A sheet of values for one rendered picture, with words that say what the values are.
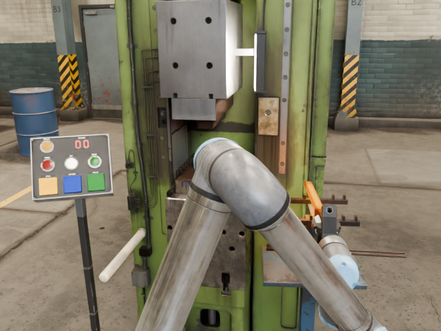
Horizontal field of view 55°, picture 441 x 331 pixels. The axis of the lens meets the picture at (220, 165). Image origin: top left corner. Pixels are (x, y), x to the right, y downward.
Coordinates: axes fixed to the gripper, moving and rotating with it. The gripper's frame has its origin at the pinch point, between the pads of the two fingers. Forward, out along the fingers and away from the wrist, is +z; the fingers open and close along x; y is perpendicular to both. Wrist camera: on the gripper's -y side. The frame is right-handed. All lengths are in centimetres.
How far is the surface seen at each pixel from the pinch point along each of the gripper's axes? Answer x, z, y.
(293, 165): -5, 52, -2
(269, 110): -18, 51, -28
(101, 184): -91, 33, 4
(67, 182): -106, 30, 2
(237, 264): -30, 35, 42
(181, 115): -57, 44, -26
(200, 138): -54, 92, -4
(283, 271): -11.2, 13.6, 31.6
